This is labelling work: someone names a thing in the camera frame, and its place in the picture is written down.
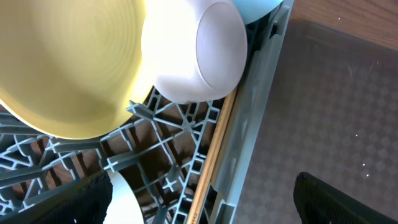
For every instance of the white cup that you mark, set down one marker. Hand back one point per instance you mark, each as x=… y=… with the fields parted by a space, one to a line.
x=124 y=207

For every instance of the white bowl with rice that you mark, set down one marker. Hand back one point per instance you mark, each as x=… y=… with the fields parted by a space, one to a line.
x=196 y=50

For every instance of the grey plastic dish rack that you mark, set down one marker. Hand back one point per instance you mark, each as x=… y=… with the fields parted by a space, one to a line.
x=166 y=153

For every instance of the wooden chopstick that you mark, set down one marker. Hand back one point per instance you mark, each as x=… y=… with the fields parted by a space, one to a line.
x=210 y=161

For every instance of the dark brown serving tray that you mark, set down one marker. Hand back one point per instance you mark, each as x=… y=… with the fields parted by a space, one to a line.
x=331 y=112

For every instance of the yellow-green plate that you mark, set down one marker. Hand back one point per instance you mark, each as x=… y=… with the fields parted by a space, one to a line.
x=70 y=68

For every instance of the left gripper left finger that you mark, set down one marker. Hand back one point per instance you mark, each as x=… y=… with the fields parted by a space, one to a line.
x=86 y=203

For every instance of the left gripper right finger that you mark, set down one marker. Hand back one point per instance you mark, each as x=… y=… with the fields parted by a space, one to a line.
x=318 y=202

